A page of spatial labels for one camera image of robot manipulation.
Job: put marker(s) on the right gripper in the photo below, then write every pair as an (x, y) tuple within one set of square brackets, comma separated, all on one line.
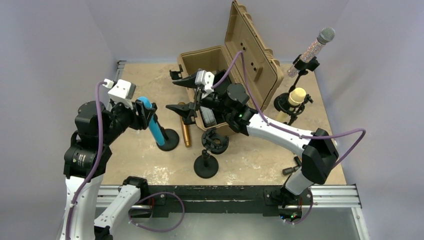
[(184, 110)]

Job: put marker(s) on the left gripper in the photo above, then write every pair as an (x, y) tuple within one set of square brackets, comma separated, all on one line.
[(140, 120)]

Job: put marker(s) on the blue microphone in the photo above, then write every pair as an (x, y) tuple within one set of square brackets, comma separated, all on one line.
[(153, 125)]

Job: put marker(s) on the black round-base mic stand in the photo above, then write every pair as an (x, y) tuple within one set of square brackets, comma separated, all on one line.
[(171, 139)]

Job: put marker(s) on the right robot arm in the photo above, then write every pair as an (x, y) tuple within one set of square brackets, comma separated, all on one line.
[(315, 148)]

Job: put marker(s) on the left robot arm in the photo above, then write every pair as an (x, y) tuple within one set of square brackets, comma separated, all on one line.
[(85, 164)]

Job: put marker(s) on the gold microphone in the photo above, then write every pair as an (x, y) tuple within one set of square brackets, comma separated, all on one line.
[(186, 134)]

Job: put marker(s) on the cream yellow microphone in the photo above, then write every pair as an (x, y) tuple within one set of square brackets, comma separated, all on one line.
[(296, 95)]

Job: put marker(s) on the black clip mic stand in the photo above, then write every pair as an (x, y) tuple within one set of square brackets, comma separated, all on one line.
[(301, 68)]

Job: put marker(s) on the glitter silver microphone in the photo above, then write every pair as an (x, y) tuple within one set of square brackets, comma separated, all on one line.
[(325, 36)]

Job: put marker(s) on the grey small parts case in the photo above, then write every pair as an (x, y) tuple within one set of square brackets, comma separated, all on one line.
[(208, 117)]

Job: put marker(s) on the black toolbox tray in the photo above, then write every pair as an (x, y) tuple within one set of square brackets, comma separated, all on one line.
[(225, 82)]

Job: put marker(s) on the tan plastic toolbox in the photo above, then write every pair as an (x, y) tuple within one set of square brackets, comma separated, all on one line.
[(245, 58)]

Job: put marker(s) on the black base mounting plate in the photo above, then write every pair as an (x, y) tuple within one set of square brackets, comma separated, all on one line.
[(268, 200)]

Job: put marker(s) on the black cylindrical adapter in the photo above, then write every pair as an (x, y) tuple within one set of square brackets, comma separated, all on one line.
[(289, 170)]

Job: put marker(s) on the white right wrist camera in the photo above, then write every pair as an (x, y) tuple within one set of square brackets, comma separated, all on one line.
[(204, 80)]

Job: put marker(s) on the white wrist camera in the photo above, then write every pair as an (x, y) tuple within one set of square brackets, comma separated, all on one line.
[(204, 80), (120, 90)]

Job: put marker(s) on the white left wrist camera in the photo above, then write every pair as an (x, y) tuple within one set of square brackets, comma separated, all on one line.
[(120, 90)]

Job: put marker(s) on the black shock-mount desk stand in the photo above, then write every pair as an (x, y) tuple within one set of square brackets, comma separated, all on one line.
[(206, 165)]

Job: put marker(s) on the black tripod shock-mount stand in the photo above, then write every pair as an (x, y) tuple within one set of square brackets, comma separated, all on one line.
[(288, 112)]

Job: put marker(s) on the aluminium frame rails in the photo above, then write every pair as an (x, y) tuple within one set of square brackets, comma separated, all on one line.
[(97, 127)]

